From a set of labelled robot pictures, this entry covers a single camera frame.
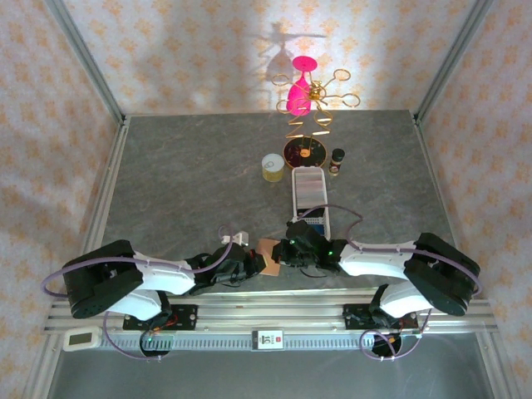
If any brown leather card holder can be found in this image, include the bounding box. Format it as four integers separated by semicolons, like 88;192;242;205
254;238;284;276

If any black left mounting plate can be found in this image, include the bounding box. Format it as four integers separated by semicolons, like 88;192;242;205
123;304;199;333

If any black mounting plate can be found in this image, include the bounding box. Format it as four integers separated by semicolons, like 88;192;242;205
123;304;199;333
342;303;419;332

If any white plastic basket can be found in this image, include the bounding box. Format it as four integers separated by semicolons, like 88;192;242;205
290;166;333;241

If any white number tag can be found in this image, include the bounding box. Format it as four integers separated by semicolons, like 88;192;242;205
251;329;285;352

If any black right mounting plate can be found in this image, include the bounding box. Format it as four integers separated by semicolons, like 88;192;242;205
342;303;419;332

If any yellow tin can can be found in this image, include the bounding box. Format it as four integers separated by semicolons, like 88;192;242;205
261;153;286;183

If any black-capped spice bottle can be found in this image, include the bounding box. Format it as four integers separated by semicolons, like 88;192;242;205
329;148;346;177

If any grey metal panel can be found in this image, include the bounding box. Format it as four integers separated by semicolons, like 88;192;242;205
47;348;494;399

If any pink wine glass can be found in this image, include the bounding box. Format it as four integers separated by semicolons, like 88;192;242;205
285;56;318;116

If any white digital timer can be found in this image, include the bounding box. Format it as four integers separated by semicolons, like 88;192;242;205
62;327;103;352

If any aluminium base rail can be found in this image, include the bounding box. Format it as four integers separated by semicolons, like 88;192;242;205
43;290;500;336

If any grey slotted cable duct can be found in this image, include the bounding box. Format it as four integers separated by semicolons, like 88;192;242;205
101;334;421;351

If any gold wire glass rack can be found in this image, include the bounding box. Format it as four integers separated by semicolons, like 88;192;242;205
269;68;362;174

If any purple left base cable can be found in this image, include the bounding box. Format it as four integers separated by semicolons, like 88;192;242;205
101;307;174;362

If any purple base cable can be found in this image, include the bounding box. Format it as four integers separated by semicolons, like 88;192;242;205
359;303;436;362
101;307;174;362

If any aluminium side rail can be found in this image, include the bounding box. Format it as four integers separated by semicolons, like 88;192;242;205
412;112;475;299
81;116;131;294

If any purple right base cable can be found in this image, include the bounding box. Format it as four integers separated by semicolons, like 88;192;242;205
359;303;436;362

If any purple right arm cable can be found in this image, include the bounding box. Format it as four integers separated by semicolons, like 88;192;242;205
297;204;483;297

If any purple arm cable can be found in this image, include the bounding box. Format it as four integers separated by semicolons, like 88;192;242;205
40;224;234;298
297;204;483;297

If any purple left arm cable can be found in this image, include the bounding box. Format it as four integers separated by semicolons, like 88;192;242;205
40;224;234;298

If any aluminium frame post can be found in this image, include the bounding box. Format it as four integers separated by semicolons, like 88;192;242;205
44;0;128;126
413;0;495;124

